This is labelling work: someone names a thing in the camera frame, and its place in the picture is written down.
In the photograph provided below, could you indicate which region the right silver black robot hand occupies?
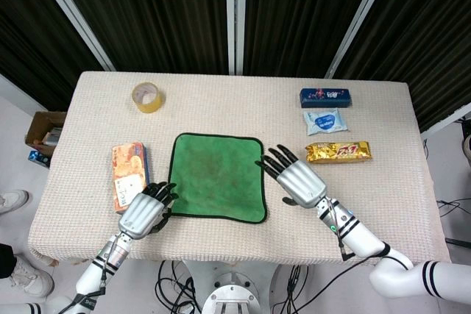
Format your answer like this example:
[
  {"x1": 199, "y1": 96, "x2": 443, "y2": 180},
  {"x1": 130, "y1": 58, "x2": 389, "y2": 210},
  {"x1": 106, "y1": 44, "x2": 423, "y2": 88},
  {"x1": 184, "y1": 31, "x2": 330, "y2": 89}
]
[{"x1": 255, "y1": 144, "x2": 328, "y2": 209}]

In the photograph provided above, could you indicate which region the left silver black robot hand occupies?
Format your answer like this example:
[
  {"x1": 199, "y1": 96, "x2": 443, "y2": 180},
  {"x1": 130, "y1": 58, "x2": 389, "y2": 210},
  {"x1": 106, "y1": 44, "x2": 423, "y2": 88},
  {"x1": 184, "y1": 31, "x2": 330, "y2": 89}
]
[{"x1": 117, "y1": 182, "x2": 180, "y2": 240}]

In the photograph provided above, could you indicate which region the green microfibre cloth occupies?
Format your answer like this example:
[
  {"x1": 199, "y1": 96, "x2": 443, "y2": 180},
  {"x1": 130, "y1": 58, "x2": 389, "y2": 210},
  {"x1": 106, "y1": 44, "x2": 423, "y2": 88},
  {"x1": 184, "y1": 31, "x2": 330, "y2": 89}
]
[{"x1": 168, "y1": 132, "x2": 268, "y2": 224}]

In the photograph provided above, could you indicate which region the orange blue biscuit box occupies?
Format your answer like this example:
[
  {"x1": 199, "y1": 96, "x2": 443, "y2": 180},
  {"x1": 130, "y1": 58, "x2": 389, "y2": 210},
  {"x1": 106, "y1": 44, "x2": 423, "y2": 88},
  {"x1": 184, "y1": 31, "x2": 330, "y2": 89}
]
[{"x1": 111, "y1": 140, "x2": 150, "y2": 215}]

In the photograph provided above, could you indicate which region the gold snack package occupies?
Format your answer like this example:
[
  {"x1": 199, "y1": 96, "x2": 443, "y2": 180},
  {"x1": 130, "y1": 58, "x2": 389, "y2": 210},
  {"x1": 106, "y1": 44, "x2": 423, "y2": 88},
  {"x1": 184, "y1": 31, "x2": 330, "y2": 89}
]
[{"x1": 305, "y1": 140, "x2": 372, "y2": 164}]

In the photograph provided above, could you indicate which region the white blue wet wipes pack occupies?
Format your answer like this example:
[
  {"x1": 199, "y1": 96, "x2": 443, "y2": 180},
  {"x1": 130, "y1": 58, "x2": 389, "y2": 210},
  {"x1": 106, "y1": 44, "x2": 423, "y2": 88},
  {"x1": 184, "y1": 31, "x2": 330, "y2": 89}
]
[{"x1": 302, "y1": 107, "x2": 350, "y2": 137}]

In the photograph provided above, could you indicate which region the dark blue rectangular box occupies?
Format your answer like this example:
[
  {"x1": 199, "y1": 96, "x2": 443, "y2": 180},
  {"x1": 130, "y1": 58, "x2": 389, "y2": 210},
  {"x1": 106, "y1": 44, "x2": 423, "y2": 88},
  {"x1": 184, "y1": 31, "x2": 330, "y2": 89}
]
[{"x1": 299, "y1": 88, "x2": 353, "y2": 110}]

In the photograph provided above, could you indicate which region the beige waffle tablecloth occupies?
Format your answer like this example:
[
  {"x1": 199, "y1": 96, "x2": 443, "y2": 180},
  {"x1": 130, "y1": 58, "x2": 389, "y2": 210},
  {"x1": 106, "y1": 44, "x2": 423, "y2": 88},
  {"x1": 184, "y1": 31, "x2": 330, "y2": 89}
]
[{"x1": 28, "y1": 71, "x2": 452, "y2": 267}]

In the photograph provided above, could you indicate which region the yellow packing tape roll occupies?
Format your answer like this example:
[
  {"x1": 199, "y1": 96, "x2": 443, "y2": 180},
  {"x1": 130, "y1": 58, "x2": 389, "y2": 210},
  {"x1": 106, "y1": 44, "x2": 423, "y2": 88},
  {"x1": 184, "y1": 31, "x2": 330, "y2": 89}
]
[{"x1": 132, "y1": 81, "x2": 166, "y2": 113}]

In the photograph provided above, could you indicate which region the white robot torso base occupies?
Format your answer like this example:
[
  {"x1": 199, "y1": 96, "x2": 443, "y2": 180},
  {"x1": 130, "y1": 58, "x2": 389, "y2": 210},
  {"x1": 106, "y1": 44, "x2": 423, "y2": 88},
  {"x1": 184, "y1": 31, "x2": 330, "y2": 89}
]
[{"x1": 182, "y1": 260, "x2": 281, "y2": 314}]

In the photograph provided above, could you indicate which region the blue package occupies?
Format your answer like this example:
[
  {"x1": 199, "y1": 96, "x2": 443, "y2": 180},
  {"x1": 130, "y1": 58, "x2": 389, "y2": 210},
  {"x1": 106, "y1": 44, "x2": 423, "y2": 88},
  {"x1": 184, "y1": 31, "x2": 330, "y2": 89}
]
[{"x1": 28, "y1": 150, "x2": 52, "y2": 168}]

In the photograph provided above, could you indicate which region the white sneaker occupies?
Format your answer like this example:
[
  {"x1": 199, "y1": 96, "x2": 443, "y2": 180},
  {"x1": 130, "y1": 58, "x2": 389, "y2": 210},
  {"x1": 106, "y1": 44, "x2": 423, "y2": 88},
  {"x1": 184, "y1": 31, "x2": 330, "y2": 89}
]
[
  {"x1": 9, "y1": 254, "x2": 55, "y2": 299},
  {"x1": 0, "y1": 189, "x2": 29, "y2": 215}
]

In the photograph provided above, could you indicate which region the brown cardboard box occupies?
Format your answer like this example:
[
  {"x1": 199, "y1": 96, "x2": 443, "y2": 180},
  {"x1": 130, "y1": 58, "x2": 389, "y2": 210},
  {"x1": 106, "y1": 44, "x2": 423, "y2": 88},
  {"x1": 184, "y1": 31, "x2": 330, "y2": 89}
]
[{"x1": 24, "y1": 110, "x2": 68, "y2": 157}]

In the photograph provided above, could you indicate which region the black trouser leg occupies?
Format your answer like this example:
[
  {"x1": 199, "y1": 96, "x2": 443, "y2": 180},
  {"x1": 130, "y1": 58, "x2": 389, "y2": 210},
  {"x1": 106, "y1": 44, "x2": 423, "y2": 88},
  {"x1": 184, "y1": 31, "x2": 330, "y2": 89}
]
[{"x1": 0, "y1": 243, "x2": 18, "y2": 280}]

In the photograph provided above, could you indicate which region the black pleated curtain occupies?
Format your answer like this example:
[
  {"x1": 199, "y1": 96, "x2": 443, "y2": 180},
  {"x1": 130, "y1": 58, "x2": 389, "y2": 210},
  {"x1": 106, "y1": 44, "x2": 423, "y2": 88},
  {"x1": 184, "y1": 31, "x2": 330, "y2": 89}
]
[
  {"x1": 338, "y1": 0, "x2": 471, "y2": 133},
  {"x1": 51, "y1": 0, "x2": 229, "y2": 74},
  {"x1": 244, "y1": 0, "x2": 383, "y2": 78},
  {"x1": 0, "y1": 0, "x2": 100, "y2": 109}
]

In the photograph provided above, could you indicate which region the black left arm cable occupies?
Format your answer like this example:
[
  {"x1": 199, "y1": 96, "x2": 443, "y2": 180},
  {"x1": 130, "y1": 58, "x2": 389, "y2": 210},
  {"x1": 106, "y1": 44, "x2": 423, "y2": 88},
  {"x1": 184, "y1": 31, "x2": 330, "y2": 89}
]
[{"x1": 54, "y1": 251, "x2": 110, "y2": 314}]

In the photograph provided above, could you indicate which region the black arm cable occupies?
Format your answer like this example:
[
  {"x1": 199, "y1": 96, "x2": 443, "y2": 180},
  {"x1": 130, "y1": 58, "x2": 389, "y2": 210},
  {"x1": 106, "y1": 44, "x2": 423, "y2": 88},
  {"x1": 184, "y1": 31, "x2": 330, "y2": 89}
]
[
  {"x1": 54, "y1": 251, "x2": 110, "y2": 314},
  {"x1": 272, "y1": 232, "x2": 392, "y2": 314}
]

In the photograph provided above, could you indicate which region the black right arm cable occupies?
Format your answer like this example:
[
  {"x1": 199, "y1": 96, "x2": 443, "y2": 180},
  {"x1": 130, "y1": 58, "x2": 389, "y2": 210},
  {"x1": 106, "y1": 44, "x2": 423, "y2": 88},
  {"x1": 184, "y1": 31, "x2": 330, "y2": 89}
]
[{"x1": 272, "y1": 232, "x2": 392, "y2": 314}]

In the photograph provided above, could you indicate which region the black floor cable bundle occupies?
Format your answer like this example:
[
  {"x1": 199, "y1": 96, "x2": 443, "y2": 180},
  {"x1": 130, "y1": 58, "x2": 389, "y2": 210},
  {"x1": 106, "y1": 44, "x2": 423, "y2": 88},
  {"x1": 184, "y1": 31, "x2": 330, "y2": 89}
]
[
  {"x1": 436, "y1": 198, "x2": 471, "y2": 220},
  {"x1": 157, "y1": 260, "x2": 202, "y2": 314},
  {"x1": 281, "y1": 264, "x2": 311, "y2": 314}
]

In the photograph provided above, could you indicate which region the white frame post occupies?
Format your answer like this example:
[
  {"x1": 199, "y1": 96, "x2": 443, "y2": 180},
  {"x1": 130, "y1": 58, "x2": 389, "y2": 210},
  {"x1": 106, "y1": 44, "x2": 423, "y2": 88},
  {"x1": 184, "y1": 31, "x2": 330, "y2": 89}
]
[
  {"x1": 324, "y1": 0, "x2": 406, "y2": 79},
  {"x1": 224, "y1": 0, "x2": 247, "y2": 75},
  {"x1": 29, "y1": 0, "x2": 116, "y2": 71}
]

